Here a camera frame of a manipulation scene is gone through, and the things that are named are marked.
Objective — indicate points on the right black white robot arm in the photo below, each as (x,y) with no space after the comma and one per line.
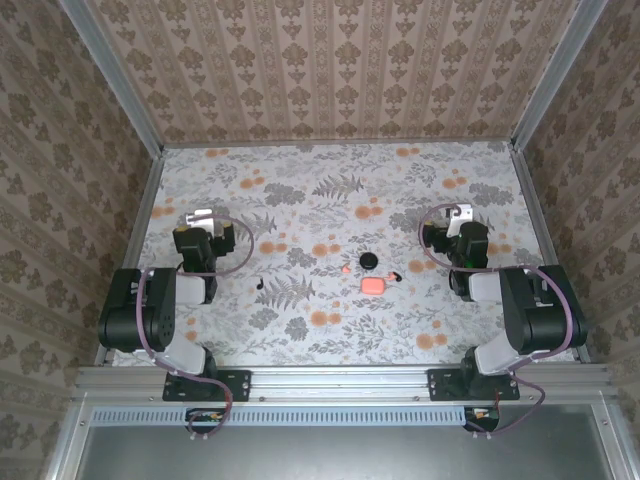
(540,320)

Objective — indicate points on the black round charging case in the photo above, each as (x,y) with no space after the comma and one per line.
(369,261)

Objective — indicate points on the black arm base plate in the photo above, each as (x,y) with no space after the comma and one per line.
(442,385)
(240,385)

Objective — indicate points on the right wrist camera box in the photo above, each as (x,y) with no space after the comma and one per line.
(462,212)

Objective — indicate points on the aluminium back frame rail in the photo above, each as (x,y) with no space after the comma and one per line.
(340,143)

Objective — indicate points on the aluminium corner frame post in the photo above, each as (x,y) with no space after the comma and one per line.
(555,75)
(116,80)

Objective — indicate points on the grey metal sheet tray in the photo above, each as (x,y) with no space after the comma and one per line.
(325,455)

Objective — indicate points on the black connector board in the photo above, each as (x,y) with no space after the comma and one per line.
(482,417)
(205,417)

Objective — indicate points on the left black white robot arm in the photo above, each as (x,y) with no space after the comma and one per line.
(125,310)

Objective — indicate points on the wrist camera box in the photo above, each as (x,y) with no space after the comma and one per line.
(199,217)
(462,212)

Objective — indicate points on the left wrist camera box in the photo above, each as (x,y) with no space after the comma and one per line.
(199,217)

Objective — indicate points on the aluminium side frame rail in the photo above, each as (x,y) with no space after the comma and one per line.
(141,225)
(536,210)

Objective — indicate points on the pink earbud charging case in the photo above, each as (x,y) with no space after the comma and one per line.
(373,286)

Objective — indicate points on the aluminium front frame rail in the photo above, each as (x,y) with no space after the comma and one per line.
(340,382)

